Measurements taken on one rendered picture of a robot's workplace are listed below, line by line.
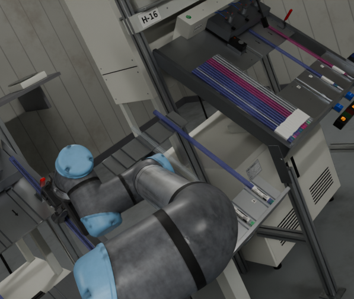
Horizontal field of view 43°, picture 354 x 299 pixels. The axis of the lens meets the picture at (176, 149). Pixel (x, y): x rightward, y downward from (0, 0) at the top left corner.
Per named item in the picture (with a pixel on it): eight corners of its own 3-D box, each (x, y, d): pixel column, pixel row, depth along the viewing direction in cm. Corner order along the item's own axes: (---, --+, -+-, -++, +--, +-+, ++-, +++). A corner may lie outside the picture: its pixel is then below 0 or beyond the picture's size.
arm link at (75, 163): (69, 184, 90) (50, 149, 92) (63, 203, 99) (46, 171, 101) (103, 168, 94) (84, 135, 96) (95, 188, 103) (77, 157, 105)
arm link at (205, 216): (252, 175, 55) (152, 141, 102) (176, 221, 53) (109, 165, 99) (287, 253, 58) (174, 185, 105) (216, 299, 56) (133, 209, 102)
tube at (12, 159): (128, 287, 116) (128, 285, 115) (124, 290, 115) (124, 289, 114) (13, 157, 131) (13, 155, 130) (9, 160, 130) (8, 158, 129)
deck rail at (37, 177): (153, 293, 132) (156, 285, 128) (149, 298, 131) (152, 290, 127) (2, 149, 154) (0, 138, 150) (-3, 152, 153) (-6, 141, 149)
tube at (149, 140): (254, 225, 134) (255, 223, 134) (252, 228, 134) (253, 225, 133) (133, 127, 150) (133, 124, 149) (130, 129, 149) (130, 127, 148)
